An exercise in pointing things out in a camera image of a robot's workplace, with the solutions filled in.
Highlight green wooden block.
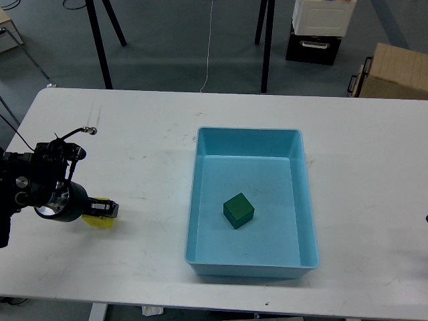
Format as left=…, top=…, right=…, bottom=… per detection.
left=223, top=193, right=255, bottom=229

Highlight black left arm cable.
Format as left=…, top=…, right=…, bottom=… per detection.
left=0, top=113, right=98, bottom=188

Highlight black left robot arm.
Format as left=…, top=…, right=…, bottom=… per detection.
left=1, top=139, right=119, bottom=248

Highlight black storage box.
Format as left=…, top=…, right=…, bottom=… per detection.
left=286, top=28, right=342, bottom=66

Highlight black trestle legs right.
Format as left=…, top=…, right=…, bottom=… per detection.
left=254, top=0, right=276, bottom=94

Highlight crumpled white paper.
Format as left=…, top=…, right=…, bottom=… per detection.
left=142, top=306, right=164, bottom=317

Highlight white hanging cord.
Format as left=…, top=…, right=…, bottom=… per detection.
left=199, top=0, right=215, bottom=94

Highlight grey metal chair leg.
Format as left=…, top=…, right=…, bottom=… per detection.
left=1, top=43, right=52, bottom=88

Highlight black trestle legs left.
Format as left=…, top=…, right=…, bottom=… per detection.
left=85, top=0, right=127, bottom=90

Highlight black Robotiq left gripper body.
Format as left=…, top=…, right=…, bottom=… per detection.
left=53, top=182, right=92, bottom=222

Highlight light blue plastic box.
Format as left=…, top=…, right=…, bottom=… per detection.
left=185, top=127, right=320, bottom=279

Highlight yellow wooden block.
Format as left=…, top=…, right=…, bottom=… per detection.
left=82, top=212, right=118, bottom=229

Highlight black trestle legs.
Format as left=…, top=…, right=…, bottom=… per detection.
left=85, top=0, right=127, bottom=90
left=254, top=0, right=276, bottom=94

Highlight white plastic crate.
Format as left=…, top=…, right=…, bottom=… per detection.
left=292, top=1, right=357, bottom=37

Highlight white table leg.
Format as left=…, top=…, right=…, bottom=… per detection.
left=88, top=303, right=108, bottom=321

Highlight light wood furniture piece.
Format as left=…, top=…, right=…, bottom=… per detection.
left=0, top=9, right=23, bottom=53

